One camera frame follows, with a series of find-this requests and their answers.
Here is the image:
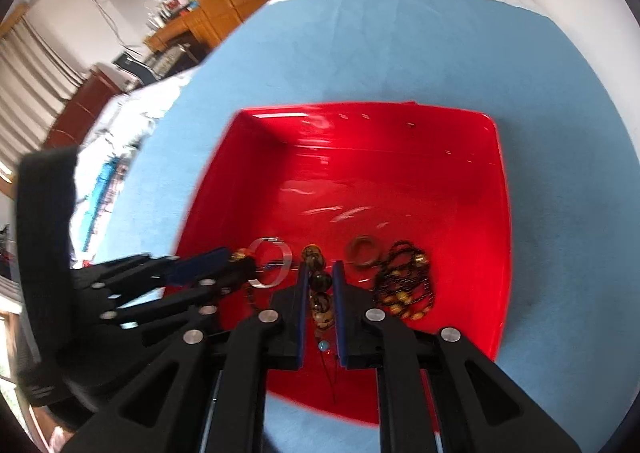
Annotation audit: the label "white bedding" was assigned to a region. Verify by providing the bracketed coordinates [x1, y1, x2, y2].
[70, 68, 202, 274]

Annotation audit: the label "dark wooden headboard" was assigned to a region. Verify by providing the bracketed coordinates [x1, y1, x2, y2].
[42, 68, 123, 150]

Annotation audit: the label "wooden desk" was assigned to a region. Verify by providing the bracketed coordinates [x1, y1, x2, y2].
[145, 10, 212, 64]

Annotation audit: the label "clear acrylic bangle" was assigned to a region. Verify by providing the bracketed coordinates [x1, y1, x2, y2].
[245, 237, 292, 289]

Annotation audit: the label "black office chair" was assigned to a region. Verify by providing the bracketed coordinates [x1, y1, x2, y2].
[112, 50, 162, 84]

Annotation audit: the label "red tin box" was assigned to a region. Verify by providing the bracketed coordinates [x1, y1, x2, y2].
[172, 100, 513, 429]

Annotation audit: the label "striped curtain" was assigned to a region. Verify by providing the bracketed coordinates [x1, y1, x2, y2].
[0, 15, 87, 184]

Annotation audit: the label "brown bead bracelet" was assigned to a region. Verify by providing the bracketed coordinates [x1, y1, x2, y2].
[300, 243, 341, 404]

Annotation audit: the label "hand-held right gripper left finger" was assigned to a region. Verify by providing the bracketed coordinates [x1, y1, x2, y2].
[62, 260, 311, 453]

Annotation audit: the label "brown wooden ring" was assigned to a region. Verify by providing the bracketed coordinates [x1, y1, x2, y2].
[346, 235, 382, 268]

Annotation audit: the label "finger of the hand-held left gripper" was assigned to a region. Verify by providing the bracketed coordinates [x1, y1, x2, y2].
[75, 248, 233, 304]
[102, 260, 257, 330]

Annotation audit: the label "teal folded cloth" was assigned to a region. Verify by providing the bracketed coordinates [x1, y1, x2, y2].
[82, 158, 123, 254]

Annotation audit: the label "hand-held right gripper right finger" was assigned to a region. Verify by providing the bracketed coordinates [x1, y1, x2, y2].
[332, 260, 583, 453]

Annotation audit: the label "dark bead necklace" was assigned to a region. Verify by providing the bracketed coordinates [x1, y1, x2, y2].
[372, 240, 435, 323]

